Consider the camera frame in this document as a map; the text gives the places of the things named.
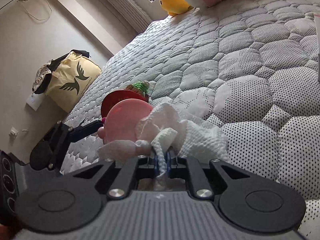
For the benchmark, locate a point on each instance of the white wall socket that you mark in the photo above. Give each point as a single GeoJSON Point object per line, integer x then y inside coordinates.
{"type": "Point", "coordinates": [34, 101]}

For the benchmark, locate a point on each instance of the crochet plant pot toy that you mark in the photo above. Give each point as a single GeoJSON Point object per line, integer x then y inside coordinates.
{"type": "Point", "coordinates": [122, 110]}

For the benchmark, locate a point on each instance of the yellow plush toy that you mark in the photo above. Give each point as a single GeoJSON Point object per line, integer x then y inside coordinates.
{"type": "Point", "coordinates": [175, 7]}

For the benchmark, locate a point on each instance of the white quilted mattress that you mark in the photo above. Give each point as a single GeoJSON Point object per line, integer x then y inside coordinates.
{"type": "Point", "coordinates": [247, 66]}

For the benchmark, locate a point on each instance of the beige curtain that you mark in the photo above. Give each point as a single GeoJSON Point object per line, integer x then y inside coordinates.
{"type": "Point", "coordinates": [133, 14]}

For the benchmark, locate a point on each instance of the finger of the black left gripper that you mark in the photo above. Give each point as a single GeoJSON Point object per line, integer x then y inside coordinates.
{"type": "Point", "coordinates": [81, 132]}

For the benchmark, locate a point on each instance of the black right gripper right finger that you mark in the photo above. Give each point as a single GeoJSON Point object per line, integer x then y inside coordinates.
{"type": "Point", "coordinates": [186, 174]}

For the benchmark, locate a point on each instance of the white paper towel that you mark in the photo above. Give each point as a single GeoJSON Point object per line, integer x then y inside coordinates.
{"type": "Point", "coordinates": [167, 126]}

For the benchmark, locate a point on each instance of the yellow tote bag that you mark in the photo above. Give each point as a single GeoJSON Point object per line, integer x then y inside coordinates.
{"type": "Point", "coordinates": [66, 79]}

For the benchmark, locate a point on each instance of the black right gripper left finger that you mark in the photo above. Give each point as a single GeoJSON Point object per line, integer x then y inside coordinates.
{"type": "Point", "coordinates": [129, 175]}

